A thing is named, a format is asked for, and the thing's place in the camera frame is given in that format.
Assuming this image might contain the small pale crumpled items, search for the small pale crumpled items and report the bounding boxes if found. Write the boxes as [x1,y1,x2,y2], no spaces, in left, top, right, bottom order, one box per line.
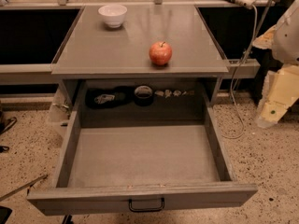
[154,89,194,98]

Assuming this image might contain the white ceramic bowl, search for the white ceramic bowl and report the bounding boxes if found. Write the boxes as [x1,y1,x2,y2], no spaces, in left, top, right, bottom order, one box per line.
[98,4,127,28]

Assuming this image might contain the red apple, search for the red apple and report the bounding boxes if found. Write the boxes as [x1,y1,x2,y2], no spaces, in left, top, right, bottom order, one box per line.
[149,41,172,65]

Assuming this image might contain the grey open top drawer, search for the grey open top drawer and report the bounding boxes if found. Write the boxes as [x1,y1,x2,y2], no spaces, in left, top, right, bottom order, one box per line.
[27,82,257,216]

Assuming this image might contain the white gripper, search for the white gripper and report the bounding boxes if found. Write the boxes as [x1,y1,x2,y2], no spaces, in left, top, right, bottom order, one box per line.
[252,0,299,128]

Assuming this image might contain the black drawer handle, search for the black drawer handle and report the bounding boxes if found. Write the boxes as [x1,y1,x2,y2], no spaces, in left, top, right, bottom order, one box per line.
[128,198,164,213]

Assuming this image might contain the black cable on floor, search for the black cable on floor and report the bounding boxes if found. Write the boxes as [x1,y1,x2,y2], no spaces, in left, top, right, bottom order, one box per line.
[0,116,18,154]

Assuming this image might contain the white cable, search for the white cable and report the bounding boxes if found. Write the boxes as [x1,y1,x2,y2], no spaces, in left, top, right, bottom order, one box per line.
[220,4,260,140]

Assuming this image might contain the grey cabinet with flat top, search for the grey cabinet with flat top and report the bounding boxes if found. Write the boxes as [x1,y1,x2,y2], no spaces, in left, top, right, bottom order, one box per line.
[52,4,228,102]

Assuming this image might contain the black round cup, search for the black round cup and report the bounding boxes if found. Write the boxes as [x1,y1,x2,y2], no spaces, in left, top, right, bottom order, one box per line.
[134,85,153,106]

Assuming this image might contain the black cloth bundle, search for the black cloth bundle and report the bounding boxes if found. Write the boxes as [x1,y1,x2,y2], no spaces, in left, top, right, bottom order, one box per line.
[85,86,134,109]

